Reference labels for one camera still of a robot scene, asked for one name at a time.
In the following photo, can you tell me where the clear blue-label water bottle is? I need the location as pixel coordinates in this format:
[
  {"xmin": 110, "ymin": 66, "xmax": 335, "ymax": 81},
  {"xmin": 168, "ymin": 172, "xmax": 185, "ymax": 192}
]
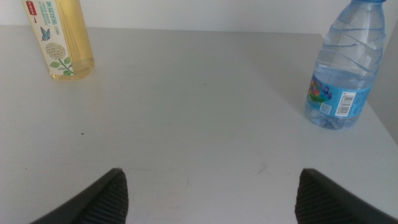
[{"xmin": 304, "ymin": 0, "xmax": 387, "ymax": 131}]

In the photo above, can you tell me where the yellow jasmine tea bottle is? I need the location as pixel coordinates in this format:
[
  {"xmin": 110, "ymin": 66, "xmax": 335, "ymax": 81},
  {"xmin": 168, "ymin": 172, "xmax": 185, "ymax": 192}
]
[{"xmin": 21, "ymin": 0, "xmax": 96, "ymax": 80}]

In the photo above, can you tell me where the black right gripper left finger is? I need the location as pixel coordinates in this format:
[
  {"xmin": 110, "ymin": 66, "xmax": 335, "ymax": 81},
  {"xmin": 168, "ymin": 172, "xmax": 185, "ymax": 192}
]
[{"xmin": 29, "ymin": 168, "xmax": 129, "ymax": 224}]

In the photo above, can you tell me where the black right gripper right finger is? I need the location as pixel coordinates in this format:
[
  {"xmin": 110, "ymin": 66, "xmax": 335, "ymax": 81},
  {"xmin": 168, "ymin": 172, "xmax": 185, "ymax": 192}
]
[{"xmin": 294, "ymin": 168, "xmax": 398, "ymax": 224}]

